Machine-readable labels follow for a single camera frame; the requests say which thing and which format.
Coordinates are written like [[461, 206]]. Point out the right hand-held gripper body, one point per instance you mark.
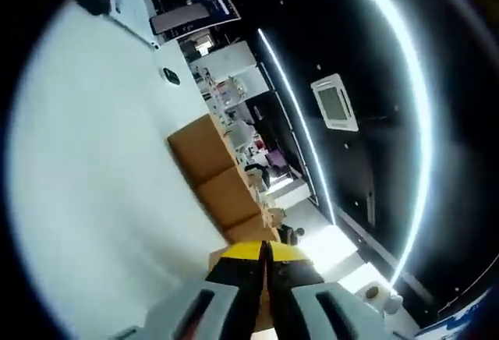
[[384, 301]]

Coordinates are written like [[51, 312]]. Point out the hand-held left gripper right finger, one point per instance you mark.
[[300, 301]]

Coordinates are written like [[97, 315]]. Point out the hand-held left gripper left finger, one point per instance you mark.
[[230, 301]]

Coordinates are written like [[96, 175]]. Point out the brown paper box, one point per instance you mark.
[[228, 195], [200, 149], [253, 231], [218, 261]]

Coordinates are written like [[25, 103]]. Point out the purple screen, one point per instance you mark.
[[278, 160]]

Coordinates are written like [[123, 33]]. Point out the long curved ceiling light strip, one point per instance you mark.
[[427, 153]]

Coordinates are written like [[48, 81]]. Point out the white ceiling air vent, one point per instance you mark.
[[335, 104]]

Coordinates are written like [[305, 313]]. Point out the shelf with colourful items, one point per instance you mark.
[[228, 92]]

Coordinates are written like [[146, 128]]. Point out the small black and white device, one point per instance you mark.
[[170, 76]]

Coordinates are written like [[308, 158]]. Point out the blue and white wall poster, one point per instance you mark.
[[460, 321]]

